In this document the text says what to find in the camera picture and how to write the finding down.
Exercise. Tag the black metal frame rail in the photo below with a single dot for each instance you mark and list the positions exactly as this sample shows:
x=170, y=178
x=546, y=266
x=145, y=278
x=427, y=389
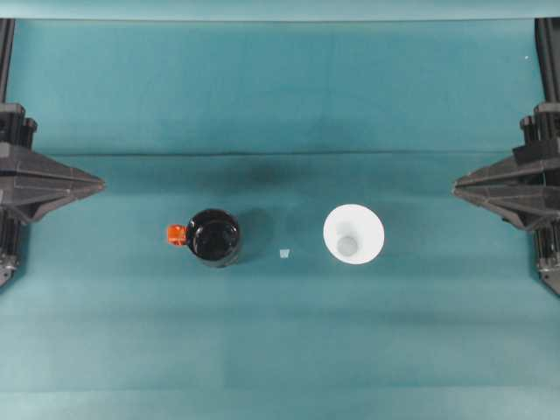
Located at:
x=4, y=61
x=549, y=61

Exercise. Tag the black hexagonal base plate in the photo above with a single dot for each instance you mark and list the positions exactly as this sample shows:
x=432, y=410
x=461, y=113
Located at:
x=4, y=277
x=551, y=283

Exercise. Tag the white paper cup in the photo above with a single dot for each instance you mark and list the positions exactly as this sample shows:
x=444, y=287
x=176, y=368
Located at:
x=363, y=227

